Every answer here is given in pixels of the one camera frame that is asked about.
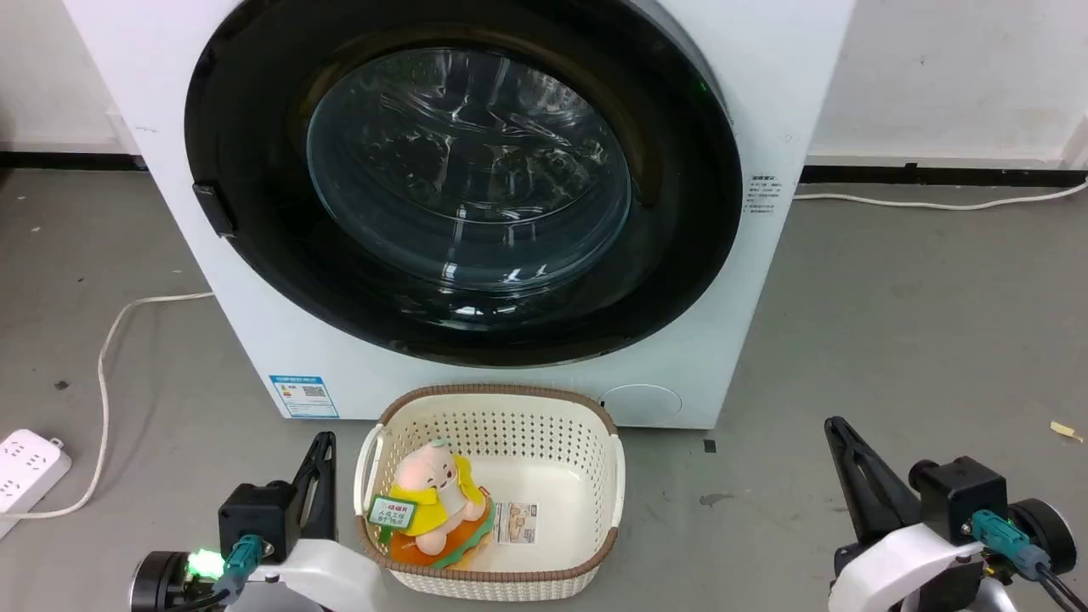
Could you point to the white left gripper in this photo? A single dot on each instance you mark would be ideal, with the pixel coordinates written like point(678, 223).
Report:
point(327, 574)

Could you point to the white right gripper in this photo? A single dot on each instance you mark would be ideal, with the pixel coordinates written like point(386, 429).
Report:
point(901, 569)

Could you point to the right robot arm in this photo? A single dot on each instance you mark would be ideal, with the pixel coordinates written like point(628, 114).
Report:
point(1045, 531)

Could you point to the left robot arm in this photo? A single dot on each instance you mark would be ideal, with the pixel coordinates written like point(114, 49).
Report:
point(161, 582)

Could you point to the white front-load washing machine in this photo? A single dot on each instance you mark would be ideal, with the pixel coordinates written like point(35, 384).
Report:
point(255, 323)

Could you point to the black round glass washer door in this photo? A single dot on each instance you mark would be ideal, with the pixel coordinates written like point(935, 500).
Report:
point(467, 170)

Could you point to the blue energy label sticker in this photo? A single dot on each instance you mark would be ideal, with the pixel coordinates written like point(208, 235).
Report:
point(303, 396)

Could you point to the pink and yellow plush doll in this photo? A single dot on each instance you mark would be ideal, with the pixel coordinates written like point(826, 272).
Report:
point(433, 501)

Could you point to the paper label in basket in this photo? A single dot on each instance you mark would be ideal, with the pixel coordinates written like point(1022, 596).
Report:
point(515, 522)

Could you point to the small yellow scrap on floor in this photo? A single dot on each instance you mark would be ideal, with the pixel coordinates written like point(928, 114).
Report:
point(1066, 431)

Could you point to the cream brown-rimmed laundry basket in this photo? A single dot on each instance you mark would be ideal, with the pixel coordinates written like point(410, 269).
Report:
point(561, 476)

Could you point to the round white filter cover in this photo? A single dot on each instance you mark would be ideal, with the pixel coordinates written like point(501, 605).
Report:
point(640, 405)

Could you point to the white power strip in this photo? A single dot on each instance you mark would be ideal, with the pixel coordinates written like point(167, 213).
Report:
point(24, 467)

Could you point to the small text sticker on washer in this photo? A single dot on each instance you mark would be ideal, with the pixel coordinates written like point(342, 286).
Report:
point(761, 195)

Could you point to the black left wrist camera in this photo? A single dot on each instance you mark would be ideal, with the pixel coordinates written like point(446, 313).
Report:
point(257, 520)

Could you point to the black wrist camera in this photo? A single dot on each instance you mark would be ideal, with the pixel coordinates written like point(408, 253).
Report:
point(965, 497)
point(257, 520)

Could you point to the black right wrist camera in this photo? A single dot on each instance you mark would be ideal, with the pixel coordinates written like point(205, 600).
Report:
point(965, 497)

